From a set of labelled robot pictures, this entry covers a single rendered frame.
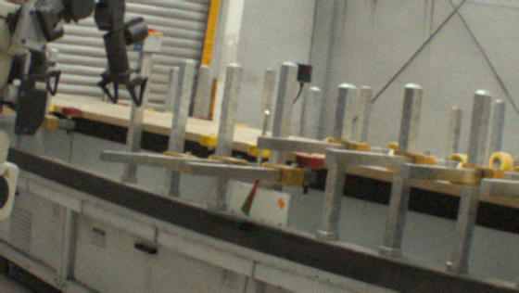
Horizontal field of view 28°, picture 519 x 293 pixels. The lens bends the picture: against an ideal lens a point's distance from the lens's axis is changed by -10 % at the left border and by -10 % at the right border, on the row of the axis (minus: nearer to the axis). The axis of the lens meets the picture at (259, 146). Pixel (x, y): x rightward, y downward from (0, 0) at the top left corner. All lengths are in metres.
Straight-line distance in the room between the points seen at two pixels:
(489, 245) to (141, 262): 1.72
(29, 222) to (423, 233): 2.45
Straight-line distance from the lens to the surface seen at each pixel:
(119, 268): 4.30
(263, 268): 3.22
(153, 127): 3.96
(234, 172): 3.01
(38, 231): 4.94
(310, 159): 3.16
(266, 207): 3.16
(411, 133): 2.78
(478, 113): 2.62
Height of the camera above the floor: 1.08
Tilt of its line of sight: 3 degrees down
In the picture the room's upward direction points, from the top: 8 degrees clockwise
